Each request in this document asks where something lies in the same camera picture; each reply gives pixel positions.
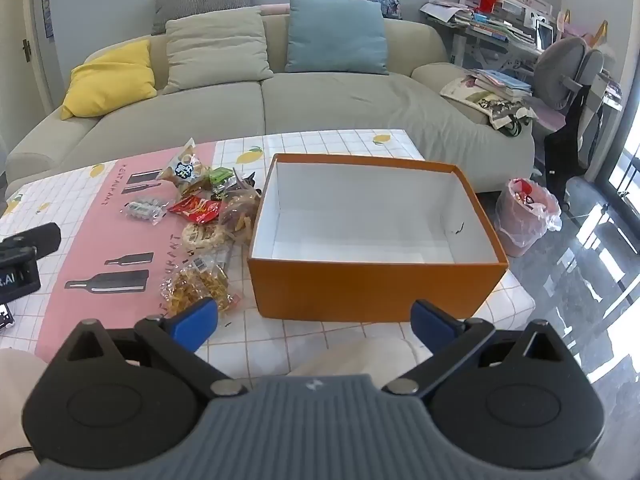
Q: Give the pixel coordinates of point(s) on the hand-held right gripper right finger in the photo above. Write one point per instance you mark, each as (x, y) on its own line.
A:
(432, 322)

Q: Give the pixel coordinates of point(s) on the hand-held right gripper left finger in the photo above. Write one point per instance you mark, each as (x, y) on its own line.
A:
(192, 322)

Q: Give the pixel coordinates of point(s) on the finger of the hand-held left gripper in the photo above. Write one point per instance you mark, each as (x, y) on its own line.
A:
(40, 237)

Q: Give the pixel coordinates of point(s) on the yellow fried snack packet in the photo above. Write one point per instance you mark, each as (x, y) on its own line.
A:
(195, 285)

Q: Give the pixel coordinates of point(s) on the orange cardboard box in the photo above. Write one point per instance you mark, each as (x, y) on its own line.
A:
(370, 290)

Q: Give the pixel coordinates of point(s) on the puffed rice cake packet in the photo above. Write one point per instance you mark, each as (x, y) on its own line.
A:
(202, 235)

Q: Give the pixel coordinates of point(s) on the clear packet of white candies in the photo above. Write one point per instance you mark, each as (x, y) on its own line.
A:
(142, 208)

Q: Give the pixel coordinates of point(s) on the red snack packet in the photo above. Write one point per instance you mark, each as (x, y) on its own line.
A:
(195, 208)

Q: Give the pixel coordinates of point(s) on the clear packet of brown sticks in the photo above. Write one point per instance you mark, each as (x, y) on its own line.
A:
(240, 215)

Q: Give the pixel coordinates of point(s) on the green snack packet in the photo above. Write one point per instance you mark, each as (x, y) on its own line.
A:
(220, 177)

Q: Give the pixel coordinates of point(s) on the dark snack packet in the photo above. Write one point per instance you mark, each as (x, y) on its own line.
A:
(246, 180)

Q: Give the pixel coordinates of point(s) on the beige snack packet blue label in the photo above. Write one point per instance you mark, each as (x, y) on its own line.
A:
(182, 167)

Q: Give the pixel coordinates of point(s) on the trash bin with pink bag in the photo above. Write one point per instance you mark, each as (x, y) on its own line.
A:
(522, 220)

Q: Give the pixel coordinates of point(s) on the yellow pillow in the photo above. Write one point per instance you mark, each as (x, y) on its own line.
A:
(107, 82)

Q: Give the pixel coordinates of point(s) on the stack of magazines and bag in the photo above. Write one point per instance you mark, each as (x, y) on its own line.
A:
(475, 97)

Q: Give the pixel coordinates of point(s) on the glass balcony door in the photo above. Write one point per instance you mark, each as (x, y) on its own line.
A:
(625, 170)

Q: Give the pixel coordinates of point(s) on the beige sofa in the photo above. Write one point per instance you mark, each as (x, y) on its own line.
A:
(325, 100)

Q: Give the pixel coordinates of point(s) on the stack of books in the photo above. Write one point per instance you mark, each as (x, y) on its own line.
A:
(500, 82)

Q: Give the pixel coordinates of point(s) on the beige pillow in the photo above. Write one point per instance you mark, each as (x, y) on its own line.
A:
(215, 55)

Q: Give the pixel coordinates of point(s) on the white desk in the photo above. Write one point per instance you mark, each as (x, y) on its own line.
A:
(470, 52)

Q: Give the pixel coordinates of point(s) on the grey striped pillow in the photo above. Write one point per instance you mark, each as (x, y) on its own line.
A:
(200, 0)

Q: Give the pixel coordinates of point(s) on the grey office chair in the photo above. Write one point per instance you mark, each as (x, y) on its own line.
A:
(565, 65)

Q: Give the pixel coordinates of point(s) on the teal pillow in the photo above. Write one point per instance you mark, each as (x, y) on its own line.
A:
(335, 35)

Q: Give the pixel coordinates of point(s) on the pile of papers and books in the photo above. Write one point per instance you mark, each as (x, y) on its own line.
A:
(480, 22)

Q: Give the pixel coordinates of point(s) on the pink cushion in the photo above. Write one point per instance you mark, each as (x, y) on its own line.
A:
(275, 8)

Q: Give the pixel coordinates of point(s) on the wall poster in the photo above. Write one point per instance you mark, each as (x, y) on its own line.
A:
(47, 12)

